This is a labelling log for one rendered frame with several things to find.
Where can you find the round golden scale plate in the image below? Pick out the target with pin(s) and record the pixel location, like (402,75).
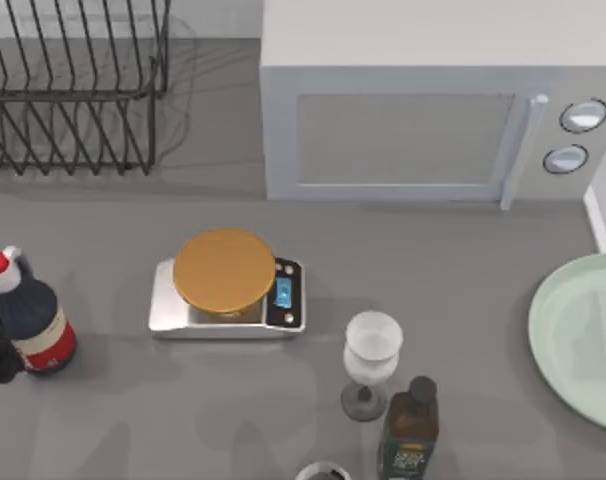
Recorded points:
(223,270)

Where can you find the white goblet cup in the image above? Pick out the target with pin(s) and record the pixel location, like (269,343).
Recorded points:
(372,345)

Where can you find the silver kitchen scale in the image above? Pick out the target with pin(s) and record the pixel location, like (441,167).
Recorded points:
(168,305)

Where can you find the pale microwave oven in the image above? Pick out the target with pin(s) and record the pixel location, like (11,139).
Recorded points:
(383,50)

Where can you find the brown bottle with black cap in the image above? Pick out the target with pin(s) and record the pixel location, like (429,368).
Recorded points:
(409,430)

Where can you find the small microwave knob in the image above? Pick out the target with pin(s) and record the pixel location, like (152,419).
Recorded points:
(565,159)

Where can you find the dark bottle with red cap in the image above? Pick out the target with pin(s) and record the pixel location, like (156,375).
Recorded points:
(35,320)

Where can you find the pale green plate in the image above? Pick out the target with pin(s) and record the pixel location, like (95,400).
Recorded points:
(578,340)

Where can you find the large microwave knob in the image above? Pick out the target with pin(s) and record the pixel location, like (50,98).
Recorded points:
(583,116)

